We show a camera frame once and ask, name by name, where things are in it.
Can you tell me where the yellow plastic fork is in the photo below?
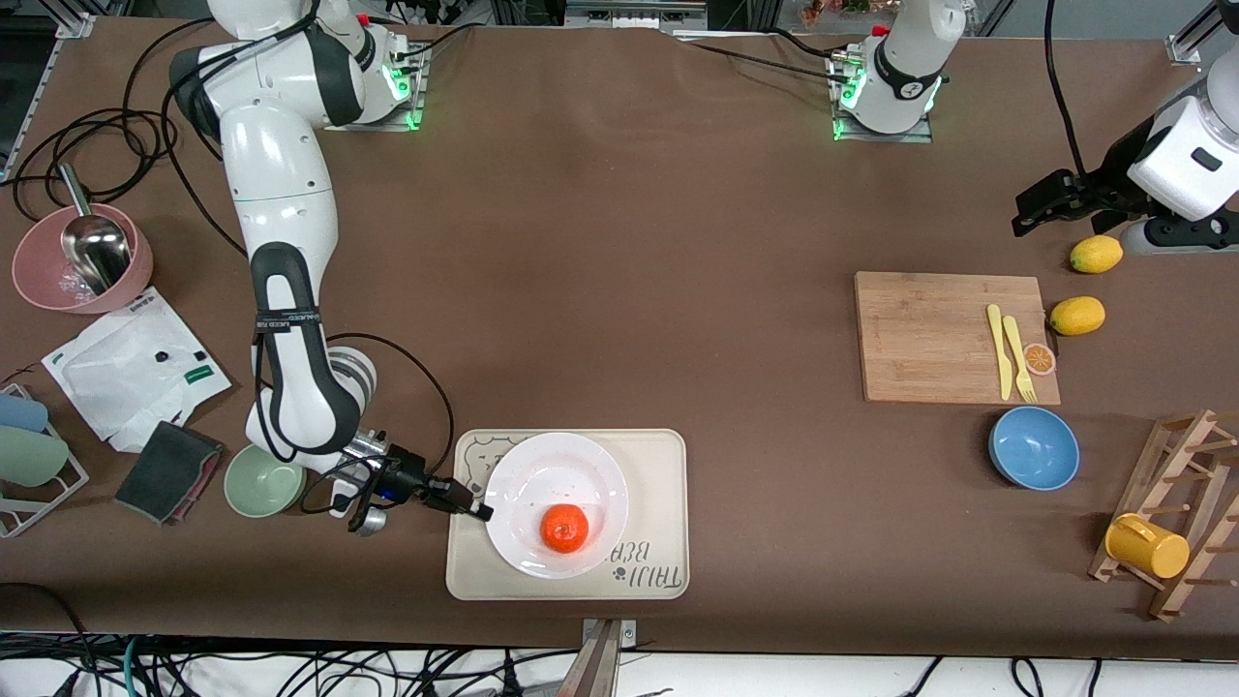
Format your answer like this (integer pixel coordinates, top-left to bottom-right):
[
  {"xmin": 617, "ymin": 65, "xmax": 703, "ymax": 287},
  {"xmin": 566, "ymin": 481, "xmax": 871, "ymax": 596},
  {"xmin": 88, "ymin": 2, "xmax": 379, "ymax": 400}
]
[{"xmin": 1001, "ymin": 315, "xmax": 1040, "ymax": 405}]

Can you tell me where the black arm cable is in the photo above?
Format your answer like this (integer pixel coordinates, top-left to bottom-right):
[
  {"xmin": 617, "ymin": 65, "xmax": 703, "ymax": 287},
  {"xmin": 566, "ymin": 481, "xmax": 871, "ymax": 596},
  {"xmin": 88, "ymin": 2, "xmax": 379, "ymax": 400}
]
[
  {"xmin": 251, "ymin": 310, "xmax": 457, "ymax": 516},
  {"xmin": 1043, "ymin": 0, "xmax": 1096, "ymax": 181}
]

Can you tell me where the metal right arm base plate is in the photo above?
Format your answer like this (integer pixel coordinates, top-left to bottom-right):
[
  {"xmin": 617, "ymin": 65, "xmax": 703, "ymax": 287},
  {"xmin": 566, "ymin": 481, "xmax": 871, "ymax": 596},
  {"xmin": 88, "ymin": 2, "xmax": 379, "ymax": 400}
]
[{"xmin": 321, "ymin": 43, "xmax": 429, "ymax": 134}]

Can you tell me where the cream bear print tray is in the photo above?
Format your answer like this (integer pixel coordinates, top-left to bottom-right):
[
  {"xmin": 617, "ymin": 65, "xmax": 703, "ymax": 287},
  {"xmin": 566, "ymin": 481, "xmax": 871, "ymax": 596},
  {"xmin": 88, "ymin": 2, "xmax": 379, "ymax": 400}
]
[{"xmin": 444, "ymin": 428, "xmax": 690, "ymax": 602}]

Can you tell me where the aluminium corner profile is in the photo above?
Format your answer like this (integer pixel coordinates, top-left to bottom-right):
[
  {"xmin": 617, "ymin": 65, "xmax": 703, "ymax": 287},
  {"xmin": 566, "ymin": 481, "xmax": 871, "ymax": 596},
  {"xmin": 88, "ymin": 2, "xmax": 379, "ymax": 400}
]
[{"xmin": 1165, "ymin": 0, "xmax": 1239, "ymax": 68}]

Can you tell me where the yellow plastic knife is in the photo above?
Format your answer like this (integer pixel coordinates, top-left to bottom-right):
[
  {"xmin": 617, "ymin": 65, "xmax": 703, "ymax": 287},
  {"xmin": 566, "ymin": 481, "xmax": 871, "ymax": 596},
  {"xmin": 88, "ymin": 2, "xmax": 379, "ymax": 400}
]
[{"xmin": 985, "ymin": 303, "xmax": 1014, "ymax": 402}]

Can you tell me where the black base supply cable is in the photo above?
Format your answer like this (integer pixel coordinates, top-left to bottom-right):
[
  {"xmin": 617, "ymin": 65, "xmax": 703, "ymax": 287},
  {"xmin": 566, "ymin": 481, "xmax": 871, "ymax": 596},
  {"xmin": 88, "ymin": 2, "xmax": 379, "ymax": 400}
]
[{"xmin": 672, "ymin": 33, "xmax": 845, "ymax": 84}]

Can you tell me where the wooden mug rack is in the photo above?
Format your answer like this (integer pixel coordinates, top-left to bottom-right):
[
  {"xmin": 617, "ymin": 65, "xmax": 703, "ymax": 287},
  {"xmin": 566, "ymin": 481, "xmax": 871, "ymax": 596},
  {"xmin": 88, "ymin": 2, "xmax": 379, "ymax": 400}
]
[{"xmin": 1087, "ymin": 409, "xmax": 1239, "ymax": 623}]

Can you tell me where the pink bowl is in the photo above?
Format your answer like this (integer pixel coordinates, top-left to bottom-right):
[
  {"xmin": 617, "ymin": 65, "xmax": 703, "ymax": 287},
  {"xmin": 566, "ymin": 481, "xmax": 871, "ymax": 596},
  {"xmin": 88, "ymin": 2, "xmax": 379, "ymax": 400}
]
[{"xmin": 11, "ymin": 202, "xmax": 155, "ymax": 316}]

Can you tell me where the white round plate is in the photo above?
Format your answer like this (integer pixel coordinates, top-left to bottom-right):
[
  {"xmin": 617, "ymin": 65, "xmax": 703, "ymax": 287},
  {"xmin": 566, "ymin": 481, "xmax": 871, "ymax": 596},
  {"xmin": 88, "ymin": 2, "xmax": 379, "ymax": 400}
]
[{"xmin": 483, "ymin": 431, "xmax": 631, "ymax": 581}]

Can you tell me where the metal clamp bracket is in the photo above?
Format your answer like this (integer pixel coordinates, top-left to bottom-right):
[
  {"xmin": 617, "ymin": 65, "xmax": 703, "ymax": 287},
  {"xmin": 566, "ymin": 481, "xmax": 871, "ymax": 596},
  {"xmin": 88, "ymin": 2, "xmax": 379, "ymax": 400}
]
[{"xmin": 569, "ymin": 619, "xmax": 641, "ymax": 697}]

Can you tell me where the metal scoop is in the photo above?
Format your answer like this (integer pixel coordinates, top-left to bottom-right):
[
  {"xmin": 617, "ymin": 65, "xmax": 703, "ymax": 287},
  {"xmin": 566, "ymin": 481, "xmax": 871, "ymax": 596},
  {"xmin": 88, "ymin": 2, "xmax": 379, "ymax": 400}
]
[{"xmin": 55, "ymin": 162, "xmax": 133, "ymax": 297}]

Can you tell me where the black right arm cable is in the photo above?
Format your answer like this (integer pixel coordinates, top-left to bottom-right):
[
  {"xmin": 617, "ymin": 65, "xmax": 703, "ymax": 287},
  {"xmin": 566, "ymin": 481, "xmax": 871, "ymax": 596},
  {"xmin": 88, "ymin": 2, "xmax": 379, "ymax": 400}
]
[{"xmin": 251, "ymin": 310, "xmax": 457, "ymax": 516}]

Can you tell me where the black coiled cable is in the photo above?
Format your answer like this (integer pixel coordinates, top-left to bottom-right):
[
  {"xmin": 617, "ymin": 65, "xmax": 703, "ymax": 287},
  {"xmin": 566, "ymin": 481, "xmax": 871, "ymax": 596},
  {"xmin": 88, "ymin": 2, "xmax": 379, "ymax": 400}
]
[{"xmin": 0, "ymin": 15, "xmax": 255, "ymax": 260}]

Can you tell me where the sage green cup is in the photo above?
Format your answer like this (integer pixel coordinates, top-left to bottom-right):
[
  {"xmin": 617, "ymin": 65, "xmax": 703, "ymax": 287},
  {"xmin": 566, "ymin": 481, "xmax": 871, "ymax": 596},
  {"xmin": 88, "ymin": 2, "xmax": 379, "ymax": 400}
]
[{"xmin": 0, "ymin": 425, "xmax": 71, "ymax": 489}]

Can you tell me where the bamboo cutting board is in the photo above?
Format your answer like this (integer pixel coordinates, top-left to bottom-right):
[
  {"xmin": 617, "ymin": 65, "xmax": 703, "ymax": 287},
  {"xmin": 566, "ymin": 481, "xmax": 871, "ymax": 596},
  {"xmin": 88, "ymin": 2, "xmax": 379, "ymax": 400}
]
[{"xmin": 853, "ymin": 271, "xmax": 1063, "ymax": 407}]

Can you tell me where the yellow mug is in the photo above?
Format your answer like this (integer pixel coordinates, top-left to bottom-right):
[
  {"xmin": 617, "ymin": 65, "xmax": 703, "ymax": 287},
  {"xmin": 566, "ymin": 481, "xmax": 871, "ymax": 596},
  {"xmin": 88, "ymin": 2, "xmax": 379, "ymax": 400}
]
[{"xmin": 1103, "ymin": 512, "xmax": 1192, "ymax": 581}]

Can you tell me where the light blue cup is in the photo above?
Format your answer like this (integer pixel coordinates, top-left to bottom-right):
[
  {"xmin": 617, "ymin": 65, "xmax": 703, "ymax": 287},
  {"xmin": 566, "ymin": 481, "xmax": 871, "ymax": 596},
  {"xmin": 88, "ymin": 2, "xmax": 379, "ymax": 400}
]
[{"xmin": 0, "ymin": 393, "xmax": 50, "ymax": 435}]

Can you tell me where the blue bowl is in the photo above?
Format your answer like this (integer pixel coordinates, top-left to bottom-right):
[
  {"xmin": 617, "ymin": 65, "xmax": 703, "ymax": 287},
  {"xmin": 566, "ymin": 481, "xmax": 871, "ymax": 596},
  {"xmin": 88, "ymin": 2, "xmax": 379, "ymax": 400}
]
[{"xmin": 987, "ymin": 406, "xmax": 1082, "ymax": 493}]

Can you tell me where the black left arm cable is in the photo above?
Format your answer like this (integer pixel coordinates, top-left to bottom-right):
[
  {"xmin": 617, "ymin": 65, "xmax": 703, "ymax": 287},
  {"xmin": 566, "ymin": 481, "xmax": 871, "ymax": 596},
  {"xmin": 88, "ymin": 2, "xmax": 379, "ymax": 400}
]
[{"xmin": 1043, "ymin": 0, "xmax": 1096, "ymax": 181}]

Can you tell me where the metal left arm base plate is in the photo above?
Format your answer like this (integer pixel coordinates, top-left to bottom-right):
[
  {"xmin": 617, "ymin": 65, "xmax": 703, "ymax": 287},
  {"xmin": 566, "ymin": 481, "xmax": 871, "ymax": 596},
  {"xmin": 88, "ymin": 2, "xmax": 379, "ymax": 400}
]
[{"xmin": 827, "ymin": 52, "xmax": 936, "ymax": 145}]

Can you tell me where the yellow lemon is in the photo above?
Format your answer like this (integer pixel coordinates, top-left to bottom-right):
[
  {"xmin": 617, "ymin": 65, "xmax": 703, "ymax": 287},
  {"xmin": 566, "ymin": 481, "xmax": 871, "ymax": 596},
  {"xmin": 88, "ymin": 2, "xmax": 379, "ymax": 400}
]
[
  {"xmin": 1069, "ymin": 234, "xmax": 1126, "ymax": 275},
  {"xmin": 1048, "ymin": 295, "xmax": 1106, "ymax": 338}
]

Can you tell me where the pale green bowl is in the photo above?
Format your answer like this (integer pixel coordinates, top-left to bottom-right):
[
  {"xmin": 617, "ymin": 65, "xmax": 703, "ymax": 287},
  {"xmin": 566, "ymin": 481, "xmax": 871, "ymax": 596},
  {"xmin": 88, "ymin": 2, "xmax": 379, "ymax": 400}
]
[{"xmin": 223, "ymin": 440, "xmax": 309, "ymax": 520}]

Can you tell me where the white wire cup rack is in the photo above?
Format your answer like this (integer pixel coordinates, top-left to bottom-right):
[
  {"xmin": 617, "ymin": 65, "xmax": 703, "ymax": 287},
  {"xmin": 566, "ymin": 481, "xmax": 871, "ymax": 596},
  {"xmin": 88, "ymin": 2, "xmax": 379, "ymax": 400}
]
[{"xmin": 0, "ymin": 383, "xmax": 91, "ymax": 540}]

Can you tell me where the white plastic bag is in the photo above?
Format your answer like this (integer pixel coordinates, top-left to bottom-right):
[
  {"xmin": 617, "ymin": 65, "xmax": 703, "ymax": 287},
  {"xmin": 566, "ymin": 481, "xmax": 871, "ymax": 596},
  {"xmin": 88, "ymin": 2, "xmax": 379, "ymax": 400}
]
[{"xmin": 40, "ymin": 287, "xmax": 234, "ymax": 455}]

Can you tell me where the dark grey folded cloth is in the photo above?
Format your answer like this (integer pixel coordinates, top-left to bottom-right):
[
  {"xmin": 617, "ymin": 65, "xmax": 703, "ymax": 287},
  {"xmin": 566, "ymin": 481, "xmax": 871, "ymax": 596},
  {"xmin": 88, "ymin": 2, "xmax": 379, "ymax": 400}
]
[{"xmin": 113, "ymin": 420, "xmax": 226, "ymax": 527}]

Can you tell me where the orange fruit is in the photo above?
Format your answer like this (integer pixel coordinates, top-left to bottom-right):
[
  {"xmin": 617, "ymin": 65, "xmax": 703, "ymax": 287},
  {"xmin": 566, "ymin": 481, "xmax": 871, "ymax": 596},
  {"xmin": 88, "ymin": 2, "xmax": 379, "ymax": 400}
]
[{"xmin": 539, "ymin": 502, "xmax": 591, "ymax": 556}]

